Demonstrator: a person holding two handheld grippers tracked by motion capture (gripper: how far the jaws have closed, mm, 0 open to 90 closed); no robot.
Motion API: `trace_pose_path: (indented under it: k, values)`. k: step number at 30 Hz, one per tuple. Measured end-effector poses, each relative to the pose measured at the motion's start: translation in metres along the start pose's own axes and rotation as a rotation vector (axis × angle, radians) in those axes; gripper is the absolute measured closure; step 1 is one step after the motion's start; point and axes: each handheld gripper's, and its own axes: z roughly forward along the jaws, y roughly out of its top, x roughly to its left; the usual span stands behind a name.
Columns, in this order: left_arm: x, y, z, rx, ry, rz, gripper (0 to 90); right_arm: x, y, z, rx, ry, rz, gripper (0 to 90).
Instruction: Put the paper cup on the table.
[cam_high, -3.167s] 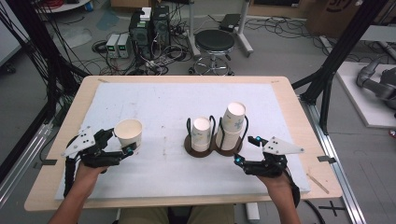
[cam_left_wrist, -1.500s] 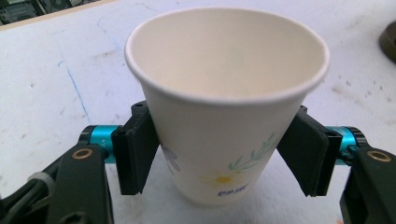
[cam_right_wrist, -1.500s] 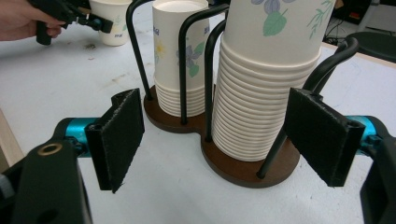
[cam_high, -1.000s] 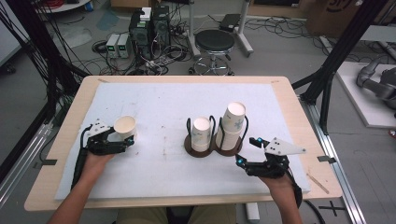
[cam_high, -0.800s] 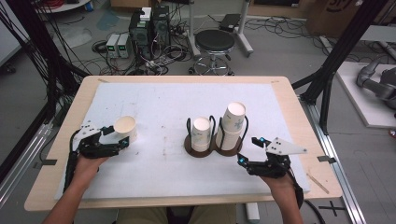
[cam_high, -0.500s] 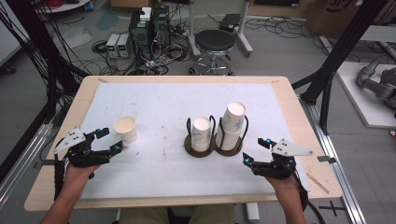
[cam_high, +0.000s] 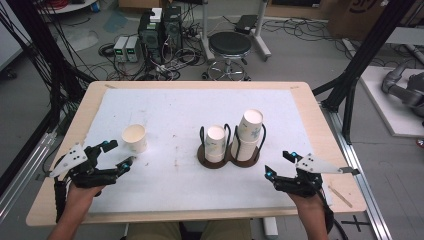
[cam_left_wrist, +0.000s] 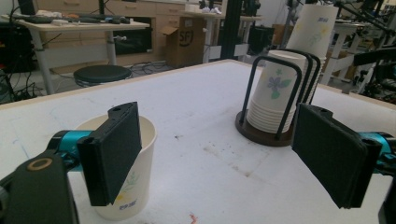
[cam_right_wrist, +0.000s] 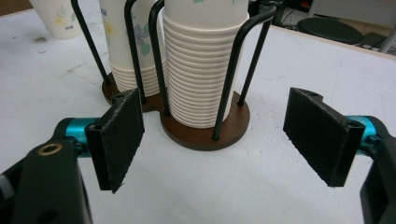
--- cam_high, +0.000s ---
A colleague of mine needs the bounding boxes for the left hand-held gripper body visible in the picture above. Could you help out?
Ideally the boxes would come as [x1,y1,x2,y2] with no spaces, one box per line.
[49,143,118,189]

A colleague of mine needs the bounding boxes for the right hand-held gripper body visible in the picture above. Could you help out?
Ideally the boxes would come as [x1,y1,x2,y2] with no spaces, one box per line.
[274,153,361,198]

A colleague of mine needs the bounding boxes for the white printed paper cup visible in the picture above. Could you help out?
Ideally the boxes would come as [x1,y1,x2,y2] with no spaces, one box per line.
[121,123,148,154]

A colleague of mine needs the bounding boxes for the stack of white paper cups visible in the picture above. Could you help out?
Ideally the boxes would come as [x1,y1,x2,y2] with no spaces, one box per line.
[230,109,264,162]
[204,124,227,164]

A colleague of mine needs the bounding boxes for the black wire wooden cup holder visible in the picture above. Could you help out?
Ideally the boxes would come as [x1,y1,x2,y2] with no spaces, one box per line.
[197,123,268,170]

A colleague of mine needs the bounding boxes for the person's right hand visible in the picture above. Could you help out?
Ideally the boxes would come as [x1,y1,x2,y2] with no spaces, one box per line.
[288,191,326,214]

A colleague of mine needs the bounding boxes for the person's left hand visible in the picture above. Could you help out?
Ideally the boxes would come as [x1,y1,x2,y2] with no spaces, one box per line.
[66,184,104,209]

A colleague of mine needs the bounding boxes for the thin wooden stick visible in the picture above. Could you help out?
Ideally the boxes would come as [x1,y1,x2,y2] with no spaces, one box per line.
[328,184,353,209]

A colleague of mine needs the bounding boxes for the white table leg foot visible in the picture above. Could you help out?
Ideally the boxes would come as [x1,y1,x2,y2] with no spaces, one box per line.
[262,217,280,240]

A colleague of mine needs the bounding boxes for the white table mat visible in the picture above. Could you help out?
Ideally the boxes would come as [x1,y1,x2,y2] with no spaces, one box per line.
[83,88,333,214]

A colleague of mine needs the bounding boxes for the person's khaki trousers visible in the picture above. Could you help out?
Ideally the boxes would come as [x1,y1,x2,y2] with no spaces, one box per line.
[125,219,253,240]

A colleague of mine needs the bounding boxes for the grey bench power supply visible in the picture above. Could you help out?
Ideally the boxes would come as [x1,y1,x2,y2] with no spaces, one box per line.
[113,35,129,63]
[125,35,141,63]

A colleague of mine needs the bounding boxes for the white floor platform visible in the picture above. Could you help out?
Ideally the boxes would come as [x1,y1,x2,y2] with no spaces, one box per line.
[359,64,424,138]

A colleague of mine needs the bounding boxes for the black computer tower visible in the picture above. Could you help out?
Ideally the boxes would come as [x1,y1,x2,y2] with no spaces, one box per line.
[137,9,164,65]
[162,5,184,63]

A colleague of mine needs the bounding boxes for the white metal stand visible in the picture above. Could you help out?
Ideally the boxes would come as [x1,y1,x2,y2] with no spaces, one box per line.
[199,0,273,63]

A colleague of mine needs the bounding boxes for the black round stool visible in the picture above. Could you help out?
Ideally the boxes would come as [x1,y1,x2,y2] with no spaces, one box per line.
[201,30,253,83]

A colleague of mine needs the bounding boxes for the black flat device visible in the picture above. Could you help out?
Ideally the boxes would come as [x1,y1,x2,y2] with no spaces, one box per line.
[234,14,259,35]

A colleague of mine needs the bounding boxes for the brown cardboard box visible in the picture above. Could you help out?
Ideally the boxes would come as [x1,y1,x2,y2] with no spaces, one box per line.
[327,0,416,42]

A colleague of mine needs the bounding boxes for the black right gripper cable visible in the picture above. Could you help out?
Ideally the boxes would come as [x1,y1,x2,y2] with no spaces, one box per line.
[318,188,349,240]

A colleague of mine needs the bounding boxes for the aluminium floor rail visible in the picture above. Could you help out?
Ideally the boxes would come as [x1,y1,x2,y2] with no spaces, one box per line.
[320,103,394,240]
[0,131,58,223]

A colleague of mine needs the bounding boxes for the black metal frame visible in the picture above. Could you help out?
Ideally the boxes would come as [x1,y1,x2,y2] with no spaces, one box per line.
[312,0,424,145]
[0,0,96,198]

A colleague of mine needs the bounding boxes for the tangle of black floor cables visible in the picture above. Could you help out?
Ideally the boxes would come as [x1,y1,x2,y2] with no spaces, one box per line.
[96,39,208,82]

